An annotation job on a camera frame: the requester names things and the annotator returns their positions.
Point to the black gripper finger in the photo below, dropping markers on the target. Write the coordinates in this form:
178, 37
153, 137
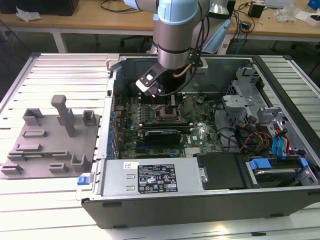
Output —
172, 100

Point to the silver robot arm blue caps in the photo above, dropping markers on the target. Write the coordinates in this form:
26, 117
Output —
171, 37

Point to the CPU socket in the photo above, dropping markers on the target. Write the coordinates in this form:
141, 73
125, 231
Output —
165, 115

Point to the black RAM slot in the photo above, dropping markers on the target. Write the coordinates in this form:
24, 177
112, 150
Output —
150, 99
165, 124
150, 102
167, 129

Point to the round coin battery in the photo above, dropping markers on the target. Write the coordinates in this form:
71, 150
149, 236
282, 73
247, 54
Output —
200, 100

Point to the black graphics card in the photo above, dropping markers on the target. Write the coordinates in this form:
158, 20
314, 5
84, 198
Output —
162, 137

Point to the green motherboard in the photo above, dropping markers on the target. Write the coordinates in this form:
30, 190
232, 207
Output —
130, 117

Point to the silver chipset heat sink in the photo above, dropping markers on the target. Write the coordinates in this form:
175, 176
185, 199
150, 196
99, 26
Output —
192, 151

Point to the silver metal disk bay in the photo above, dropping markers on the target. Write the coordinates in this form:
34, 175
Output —
235, 100

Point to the black office chair base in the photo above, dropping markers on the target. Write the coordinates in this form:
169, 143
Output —
123, 42

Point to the black plastic shroud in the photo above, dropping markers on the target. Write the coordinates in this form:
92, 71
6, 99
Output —
220, 172

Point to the silver power supply black label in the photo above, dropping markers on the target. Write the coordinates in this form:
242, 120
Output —
117, 180

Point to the hard disk in blue carrier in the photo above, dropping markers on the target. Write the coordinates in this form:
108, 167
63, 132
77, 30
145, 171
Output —
260, 163

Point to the black open PC case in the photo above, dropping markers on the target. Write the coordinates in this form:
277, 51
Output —
175, 212

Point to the small black box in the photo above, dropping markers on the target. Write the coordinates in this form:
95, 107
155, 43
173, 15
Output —
255, 10

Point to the wooden desk white legs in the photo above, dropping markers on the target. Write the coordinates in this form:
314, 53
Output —
75, 20

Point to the blue case latch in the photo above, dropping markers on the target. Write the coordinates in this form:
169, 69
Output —
83, 180

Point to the grey plastic parts rack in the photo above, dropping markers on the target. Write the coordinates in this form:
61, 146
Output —
50, 150

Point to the grey flat device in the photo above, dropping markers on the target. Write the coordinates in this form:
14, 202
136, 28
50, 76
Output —
278, 3

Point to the clear plastic bag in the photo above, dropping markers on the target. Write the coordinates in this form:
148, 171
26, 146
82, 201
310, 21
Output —
287, 12

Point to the black monitor box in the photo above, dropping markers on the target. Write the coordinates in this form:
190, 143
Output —
50, 6

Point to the green RAM stick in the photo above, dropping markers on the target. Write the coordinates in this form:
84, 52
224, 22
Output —
37, 156

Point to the small white box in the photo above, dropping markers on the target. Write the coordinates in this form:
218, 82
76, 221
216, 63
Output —
313, 20

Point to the crumpled white paper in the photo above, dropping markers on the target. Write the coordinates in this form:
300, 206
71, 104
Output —
27, 15

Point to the blue box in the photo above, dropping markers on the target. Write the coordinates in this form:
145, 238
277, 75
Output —
314, 3

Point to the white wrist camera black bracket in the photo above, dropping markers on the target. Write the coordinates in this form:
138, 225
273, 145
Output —
144, 85

